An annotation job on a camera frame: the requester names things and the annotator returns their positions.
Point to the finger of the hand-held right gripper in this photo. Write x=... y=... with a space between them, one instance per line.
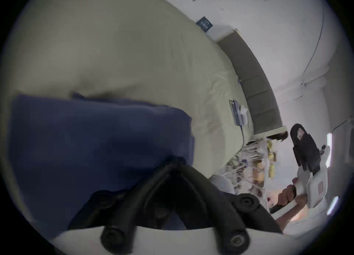
x=302 y=146

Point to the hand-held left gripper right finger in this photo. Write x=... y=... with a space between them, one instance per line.
x=210 y=195

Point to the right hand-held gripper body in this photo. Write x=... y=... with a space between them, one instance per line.
x=316 y=186

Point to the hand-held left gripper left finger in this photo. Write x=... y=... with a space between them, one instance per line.
x=143 y=193

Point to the dark blue shirt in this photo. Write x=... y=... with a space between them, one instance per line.
x=83 y=143

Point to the person's right forearm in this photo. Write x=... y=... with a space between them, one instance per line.
x=286 y=218

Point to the person's right hand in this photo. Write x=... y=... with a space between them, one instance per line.
x=284 y=197

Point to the cluttered shelf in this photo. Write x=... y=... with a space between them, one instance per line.
x=254 y=162

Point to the small white charger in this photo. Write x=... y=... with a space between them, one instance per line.
x=243 y=111

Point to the dark flat phone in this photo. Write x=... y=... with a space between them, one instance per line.
x=235 y=112

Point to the grey padded headboard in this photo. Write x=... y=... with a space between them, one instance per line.
x=254 y=82

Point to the bed with beige sheet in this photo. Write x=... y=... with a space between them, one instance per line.
x=110 y=41

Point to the small blue packet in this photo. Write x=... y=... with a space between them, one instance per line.
x=204 y=23

